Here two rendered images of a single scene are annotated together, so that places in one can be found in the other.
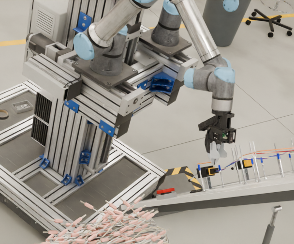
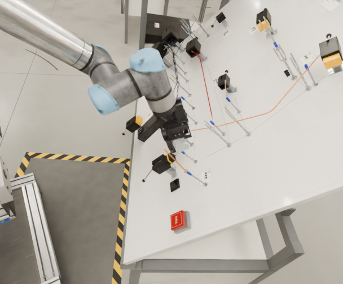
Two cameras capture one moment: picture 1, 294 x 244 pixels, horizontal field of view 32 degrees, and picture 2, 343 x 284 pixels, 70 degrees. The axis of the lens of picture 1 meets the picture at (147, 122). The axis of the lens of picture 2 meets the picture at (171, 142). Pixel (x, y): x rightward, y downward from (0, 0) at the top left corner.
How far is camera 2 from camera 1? 147 cm
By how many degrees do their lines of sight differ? 49
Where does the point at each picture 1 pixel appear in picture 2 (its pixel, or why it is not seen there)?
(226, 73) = (158, 58)
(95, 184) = (1, 242)
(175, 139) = not seen: outside the picture
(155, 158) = not seen: hidden behind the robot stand
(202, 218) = not seen: hidden behind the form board
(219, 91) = (162, 87)
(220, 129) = (179, 123)
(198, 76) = (120, 91)
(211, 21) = not seen: outside the picture
